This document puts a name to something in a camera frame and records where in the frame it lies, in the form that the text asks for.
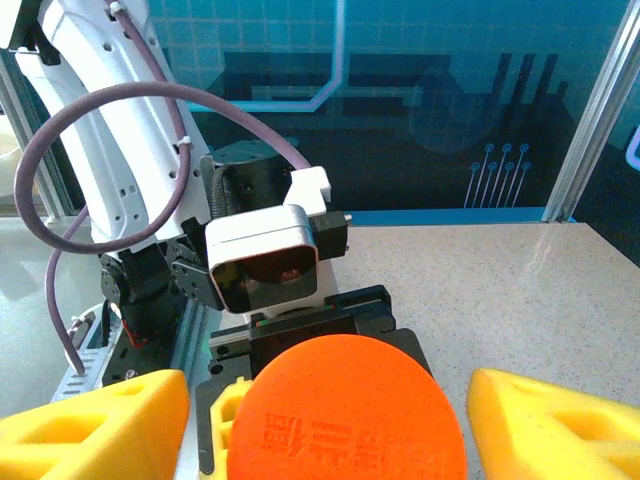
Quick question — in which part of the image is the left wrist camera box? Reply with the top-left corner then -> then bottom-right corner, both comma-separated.
204,167 -> 354,315

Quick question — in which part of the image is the white slotted cable duct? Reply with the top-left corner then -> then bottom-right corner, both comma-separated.
49,344 -> 119,404

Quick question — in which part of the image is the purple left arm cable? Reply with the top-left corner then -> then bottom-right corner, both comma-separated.
13,0 -> 311,376

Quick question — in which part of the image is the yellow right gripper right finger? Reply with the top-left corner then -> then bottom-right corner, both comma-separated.
467,368 -> 640,480

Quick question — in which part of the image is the orange bottle lid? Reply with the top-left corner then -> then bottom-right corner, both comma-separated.
227,334 -> 469,480

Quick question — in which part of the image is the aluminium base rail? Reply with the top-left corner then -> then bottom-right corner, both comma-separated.
167,299 -> 214,386

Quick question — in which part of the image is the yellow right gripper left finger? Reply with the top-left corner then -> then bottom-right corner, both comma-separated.
0,368 -> 191,480

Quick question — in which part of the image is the aluminium left frame post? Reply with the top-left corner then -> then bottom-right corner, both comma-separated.
544,0 -> 640,224

